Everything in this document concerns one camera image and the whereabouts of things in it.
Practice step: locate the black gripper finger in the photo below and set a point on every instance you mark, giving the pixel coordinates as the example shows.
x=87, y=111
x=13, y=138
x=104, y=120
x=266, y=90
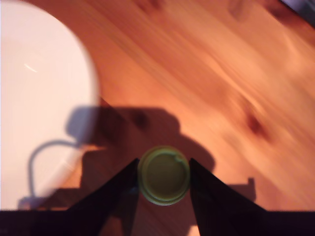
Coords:
x=211, y=196
x=118, y=196

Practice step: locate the green coffee capsule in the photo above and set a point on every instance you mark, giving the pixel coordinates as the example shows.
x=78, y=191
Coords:
x=163, y=175

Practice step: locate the white plate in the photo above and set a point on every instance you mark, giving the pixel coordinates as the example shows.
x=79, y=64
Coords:
x=37, y=73

